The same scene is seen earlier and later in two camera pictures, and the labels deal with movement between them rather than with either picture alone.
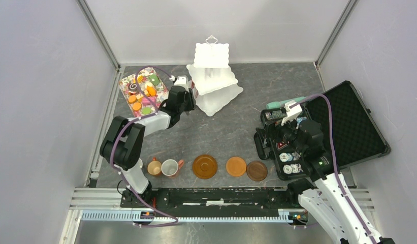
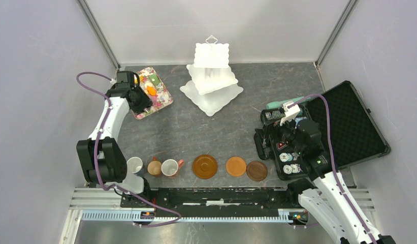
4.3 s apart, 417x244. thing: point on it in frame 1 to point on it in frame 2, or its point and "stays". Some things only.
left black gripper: (189, 95) to (145, 100)
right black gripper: (287, 123) stays
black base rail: (190, 199) stays
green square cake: (154, 79) stays
